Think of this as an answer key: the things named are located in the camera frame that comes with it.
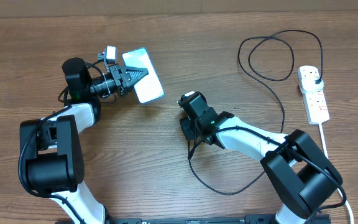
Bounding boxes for blue Samsung Galaxy smartphone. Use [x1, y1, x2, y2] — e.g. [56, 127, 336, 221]
[122, 47, 165, 103]

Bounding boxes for black USB charging cable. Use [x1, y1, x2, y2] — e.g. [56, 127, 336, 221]
[186, 29, 324, 196]

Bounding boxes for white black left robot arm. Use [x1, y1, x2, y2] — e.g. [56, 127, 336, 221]
[18, 57, 149, 223]

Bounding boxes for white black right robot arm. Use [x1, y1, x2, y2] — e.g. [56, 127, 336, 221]
[178, 91, 347, 223]

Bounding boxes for white charger plug adapter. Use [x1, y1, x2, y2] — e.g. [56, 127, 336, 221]
[300, 77, 324, 94]

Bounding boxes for white power extension strip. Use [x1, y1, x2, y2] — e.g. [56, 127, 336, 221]
[297, 65, 330, 124]

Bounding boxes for white extension strip cord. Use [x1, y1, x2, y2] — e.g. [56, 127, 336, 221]
[318, 123, 355, 224]

